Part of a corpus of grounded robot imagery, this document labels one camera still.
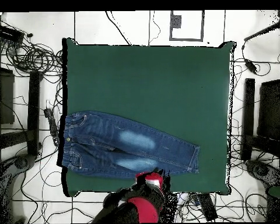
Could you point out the blue denim jeans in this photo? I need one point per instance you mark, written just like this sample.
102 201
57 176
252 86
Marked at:
107 135

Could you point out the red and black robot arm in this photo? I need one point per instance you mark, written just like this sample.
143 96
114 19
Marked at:
142 207

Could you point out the black flat panel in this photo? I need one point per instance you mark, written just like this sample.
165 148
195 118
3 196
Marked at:
270 109
4 98

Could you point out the black power strip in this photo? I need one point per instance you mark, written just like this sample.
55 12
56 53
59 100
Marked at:
51 123
207 207

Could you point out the dark green table cloth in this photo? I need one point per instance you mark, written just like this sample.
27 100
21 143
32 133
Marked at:
142 81

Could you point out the black long beam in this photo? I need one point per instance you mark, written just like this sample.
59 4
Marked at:
248 116
33 112

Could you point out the black power adapter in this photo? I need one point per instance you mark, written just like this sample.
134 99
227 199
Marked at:
250 66

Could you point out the small black block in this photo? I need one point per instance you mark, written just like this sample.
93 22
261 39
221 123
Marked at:
176 21

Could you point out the black network box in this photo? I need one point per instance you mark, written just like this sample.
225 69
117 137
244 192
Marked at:
7 33

